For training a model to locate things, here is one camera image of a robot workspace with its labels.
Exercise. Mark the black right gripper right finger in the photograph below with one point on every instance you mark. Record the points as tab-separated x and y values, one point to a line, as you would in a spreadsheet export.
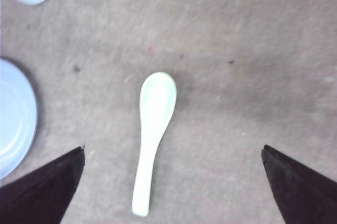
302	195

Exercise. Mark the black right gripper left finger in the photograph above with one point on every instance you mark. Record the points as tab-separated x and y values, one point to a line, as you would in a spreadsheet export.
43	195

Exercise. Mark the mint green plastic spoon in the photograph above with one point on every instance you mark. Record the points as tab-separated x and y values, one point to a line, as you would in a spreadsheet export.
156	103

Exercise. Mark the blue plastic plate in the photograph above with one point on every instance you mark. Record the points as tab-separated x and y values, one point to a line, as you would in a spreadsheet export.
19	116

